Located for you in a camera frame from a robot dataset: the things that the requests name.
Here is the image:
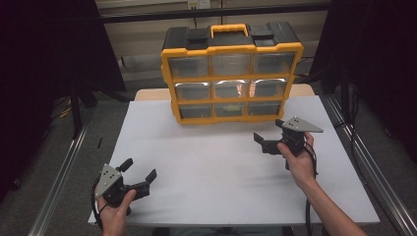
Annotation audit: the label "set of clear drawers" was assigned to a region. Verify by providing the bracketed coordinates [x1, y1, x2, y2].
[167, 52, 295, 120]

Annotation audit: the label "white wall socket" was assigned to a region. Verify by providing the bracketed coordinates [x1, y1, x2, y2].
[187, 0, 211, 10]

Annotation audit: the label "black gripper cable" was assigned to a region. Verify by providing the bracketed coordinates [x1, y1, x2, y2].
[89, 178, 106, 229]
[304, 141, 320, 236]

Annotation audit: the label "person's grey clothing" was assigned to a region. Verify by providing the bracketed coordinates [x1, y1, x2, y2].
[171, 226, 285, 236]

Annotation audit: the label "black metal stand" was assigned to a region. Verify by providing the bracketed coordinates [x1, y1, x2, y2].
[69, 82, 84, 140]

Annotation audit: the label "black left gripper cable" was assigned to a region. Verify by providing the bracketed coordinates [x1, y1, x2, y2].
[89, 178, 106, 229]

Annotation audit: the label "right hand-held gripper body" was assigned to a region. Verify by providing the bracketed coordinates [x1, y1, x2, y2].
[261, 116, 325, 157]

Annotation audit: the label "yellow floor cable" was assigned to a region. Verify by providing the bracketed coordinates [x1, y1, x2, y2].
[57, 103, 74, 120]

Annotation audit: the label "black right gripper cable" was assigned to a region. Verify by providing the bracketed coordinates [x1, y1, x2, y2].
[304, 141, 320, 236]

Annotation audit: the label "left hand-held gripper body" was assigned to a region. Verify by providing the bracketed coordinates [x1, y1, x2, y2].
[93, 162, 152, 209]

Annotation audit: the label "black floor cables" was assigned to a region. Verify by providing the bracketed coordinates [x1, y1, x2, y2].
[333, 82, 362, 185]

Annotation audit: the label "black horizontal bar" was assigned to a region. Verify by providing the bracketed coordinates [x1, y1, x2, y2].
[99, 2, 332, 25]

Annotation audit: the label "yellow and black drawer organizer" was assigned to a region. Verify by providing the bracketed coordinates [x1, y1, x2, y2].
[159, 22, 305, 126]

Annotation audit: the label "person's left hand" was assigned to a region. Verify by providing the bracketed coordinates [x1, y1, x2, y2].
[96, 189, 138, 231]

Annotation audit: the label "clear pull-out drawer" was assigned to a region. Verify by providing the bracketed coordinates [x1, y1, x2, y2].
[214, 102, 248, 118]

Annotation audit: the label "dark curtain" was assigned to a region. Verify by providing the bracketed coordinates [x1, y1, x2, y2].
[0, 0, 128, 205]
[309, 0, 417, 165]

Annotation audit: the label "metal floor rail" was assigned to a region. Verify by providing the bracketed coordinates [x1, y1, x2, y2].
[322, 93, 417, 236]
[27, 124, 90, 236]

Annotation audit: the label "person's right hand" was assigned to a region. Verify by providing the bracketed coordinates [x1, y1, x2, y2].
[276, 131, 318, 191]

